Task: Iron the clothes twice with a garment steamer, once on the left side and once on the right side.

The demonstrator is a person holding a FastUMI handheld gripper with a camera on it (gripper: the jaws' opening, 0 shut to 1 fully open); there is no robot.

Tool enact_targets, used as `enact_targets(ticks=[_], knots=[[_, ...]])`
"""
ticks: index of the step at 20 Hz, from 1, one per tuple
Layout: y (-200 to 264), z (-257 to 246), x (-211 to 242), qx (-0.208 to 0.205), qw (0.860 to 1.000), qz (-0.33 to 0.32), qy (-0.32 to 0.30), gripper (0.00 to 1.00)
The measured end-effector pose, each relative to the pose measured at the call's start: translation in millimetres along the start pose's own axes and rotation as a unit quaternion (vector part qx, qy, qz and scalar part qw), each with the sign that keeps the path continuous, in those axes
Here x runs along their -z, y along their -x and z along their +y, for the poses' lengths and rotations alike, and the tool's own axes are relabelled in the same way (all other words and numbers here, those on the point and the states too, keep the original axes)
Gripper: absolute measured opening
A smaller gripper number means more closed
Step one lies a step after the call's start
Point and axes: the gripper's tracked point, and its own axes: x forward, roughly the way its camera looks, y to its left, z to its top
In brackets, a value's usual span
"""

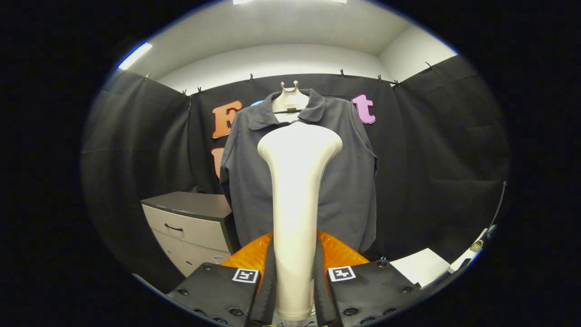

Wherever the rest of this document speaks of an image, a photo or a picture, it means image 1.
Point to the rectangular ceiling light panel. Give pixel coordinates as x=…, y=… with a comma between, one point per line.
x=290, y=1

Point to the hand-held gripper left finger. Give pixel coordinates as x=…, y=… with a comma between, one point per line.
x=266, y=281

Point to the grey drawer cabinet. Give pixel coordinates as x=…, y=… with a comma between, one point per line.
x=190, y=218

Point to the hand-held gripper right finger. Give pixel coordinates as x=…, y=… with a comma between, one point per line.
x=320, y=290

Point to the black backdrop cloth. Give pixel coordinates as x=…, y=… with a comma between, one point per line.
x=431, y=159

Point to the white mannequin hanger form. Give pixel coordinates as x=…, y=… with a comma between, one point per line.
x=290, y=100

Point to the white garment steamer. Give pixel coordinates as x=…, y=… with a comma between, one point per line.
x=295, y=195

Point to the long ceiling light strip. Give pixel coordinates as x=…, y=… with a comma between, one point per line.
x=134, y=56

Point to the dark grey button shirt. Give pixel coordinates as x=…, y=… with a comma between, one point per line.
x=349, y=190

